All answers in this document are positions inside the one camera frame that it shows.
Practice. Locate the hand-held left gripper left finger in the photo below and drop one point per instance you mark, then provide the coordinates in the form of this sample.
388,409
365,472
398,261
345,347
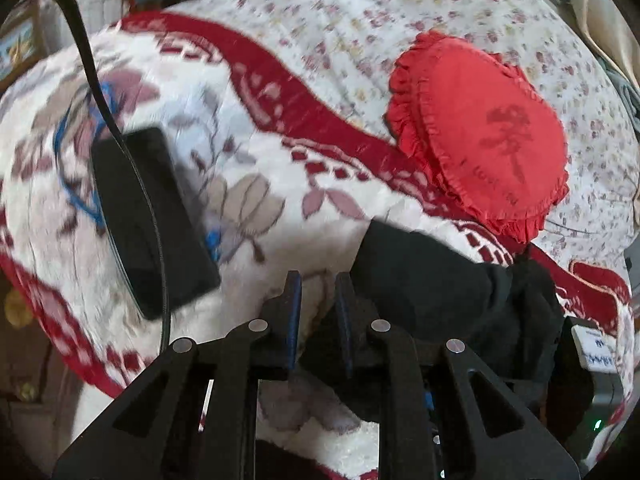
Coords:
294,310

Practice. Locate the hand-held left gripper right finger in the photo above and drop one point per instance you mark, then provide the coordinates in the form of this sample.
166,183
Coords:
345,310

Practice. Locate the black pants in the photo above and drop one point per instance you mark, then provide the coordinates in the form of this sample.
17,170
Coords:
425,270

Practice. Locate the red and white plush blanket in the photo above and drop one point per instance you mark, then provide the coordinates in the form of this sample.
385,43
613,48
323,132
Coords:
280,195

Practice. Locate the black flat device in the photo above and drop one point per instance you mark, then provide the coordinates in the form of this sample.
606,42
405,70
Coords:
135,210

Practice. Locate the red heart-shaped ruffled pillow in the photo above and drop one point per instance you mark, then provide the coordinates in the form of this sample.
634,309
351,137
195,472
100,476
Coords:
475,125

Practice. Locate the small-flower print bedsheet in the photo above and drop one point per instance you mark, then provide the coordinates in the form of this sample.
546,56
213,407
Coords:
350,25

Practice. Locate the framed picture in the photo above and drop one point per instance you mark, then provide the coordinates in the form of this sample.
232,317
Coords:
17,50

